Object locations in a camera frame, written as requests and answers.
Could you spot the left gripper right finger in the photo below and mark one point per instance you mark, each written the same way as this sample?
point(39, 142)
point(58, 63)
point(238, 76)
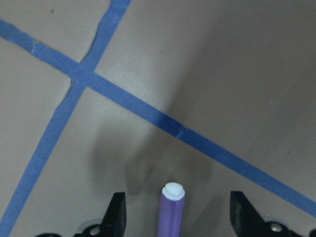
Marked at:
point(247, 222)

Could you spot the purple pen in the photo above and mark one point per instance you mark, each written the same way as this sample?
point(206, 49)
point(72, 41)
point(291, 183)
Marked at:
point(171, 210)

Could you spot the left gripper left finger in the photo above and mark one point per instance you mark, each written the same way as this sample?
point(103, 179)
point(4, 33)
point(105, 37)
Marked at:
point(114, 221)

